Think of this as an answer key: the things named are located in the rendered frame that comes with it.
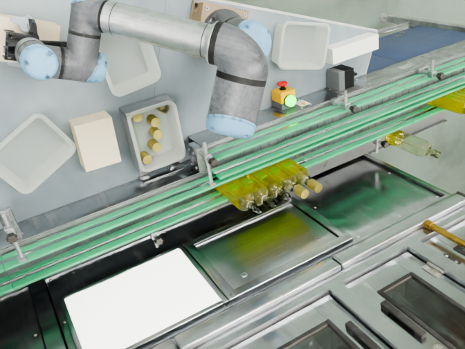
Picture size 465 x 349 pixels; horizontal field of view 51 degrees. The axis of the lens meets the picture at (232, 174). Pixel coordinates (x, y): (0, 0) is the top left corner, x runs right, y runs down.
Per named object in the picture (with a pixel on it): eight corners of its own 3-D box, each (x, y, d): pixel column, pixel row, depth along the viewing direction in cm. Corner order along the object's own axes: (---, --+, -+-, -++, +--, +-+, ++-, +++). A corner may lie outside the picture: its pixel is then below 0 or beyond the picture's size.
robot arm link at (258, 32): (257, 20, 155) (279, 25, 144) (247, 62, 159) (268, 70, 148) (223, 13, 149) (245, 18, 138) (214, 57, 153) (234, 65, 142)
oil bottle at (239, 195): (214, 190, 179) (244, 215, 162) (212, 176, 176) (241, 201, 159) (228, 184, 181) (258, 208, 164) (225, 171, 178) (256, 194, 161)
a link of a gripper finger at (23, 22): (9, 3, 130) (11, 26, 125) (32, 7, 133) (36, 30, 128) (7, 12, 132) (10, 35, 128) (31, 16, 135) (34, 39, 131)
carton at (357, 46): (322, 47, 195) (332, 49, 190) (368, 32, 204) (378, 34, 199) (323, 61, 198) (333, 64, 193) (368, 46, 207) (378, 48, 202)
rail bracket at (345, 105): (328, 104, 191) (351, 114, 181) (327, 87, 188) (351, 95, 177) (336, 102, 193) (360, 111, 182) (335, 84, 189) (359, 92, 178)
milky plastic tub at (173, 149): (133, 165, 173) (141, 174, 166) (117, 107, 162) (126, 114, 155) (177, 149, 179) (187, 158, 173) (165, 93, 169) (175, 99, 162)
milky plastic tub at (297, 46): (270, 18, 180) (283, 21, 173) (317, 21, 191) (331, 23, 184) (264, 65, 186) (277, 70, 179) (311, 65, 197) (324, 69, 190)
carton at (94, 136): (80, 163, 164) (86, 172, 158) (68, 120, 156) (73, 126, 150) (115, 154, 168) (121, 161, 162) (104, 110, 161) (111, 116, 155)
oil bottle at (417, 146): (385, 142, 215) (432, 163, 194) (385, 131, 212) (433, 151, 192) (394, 138, 217) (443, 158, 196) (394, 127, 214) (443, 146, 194)
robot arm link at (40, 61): (61, 84, 112) (21, 79, 107) (51, 74, 120) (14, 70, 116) (64, 50, 109) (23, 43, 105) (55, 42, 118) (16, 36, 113)
